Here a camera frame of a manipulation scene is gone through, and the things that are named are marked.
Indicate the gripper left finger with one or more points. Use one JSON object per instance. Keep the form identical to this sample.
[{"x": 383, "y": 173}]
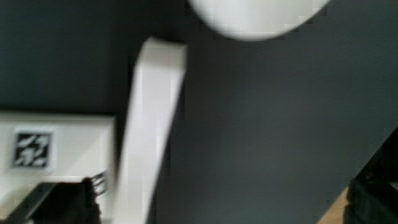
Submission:
[{"x": 52, "y": 202}]

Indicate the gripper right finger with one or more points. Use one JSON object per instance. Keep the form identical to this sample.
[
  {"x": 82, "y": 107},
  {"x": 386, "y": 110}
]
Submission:
[{"x": 372, "y": 208}]

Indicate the white lamp bulb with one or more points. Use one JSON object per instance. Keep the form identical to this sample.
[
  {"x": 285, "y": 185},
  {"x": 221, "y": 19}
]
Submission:
[{"x": 253, "y": 20}]

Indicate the white lamp base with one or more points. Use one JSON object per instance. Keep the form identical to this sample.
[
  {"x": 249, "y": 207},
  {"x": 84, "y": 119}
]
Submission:
[{"x": 56, "y": 150}]

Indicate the white frame wall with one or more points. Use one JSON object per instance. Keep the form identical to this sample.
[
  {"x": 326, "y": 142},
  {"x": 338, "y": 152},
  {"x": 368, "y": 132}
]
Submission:
[{"x": 152, "y": 108}]

